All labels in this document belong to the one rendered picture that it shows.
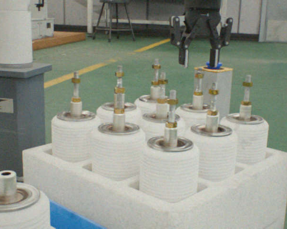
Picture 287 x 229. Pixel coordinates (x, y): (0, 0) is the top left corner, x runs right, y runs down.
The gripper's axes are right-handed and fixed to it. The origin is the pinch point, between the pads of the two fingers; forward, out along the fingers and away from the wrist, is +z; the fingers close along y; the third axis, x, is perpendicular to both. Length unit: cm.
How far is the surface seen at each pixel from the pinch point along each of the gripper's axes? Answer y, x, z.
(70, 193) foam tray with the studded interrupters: 29.9, 10.2, 21.8
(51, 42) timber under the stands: -34, -356, 32
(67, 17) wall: -94, -556, 17
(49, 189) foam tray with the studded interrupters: 32.6, 4.6, 23.1
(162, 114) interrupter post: 10.8, 6.4, 9.3
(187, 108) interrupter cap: 2.2, 0.1, 10.1
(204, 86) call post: -9.0, -12.8, 8.3
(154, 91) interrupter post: 5.8, -9.6, 8.3
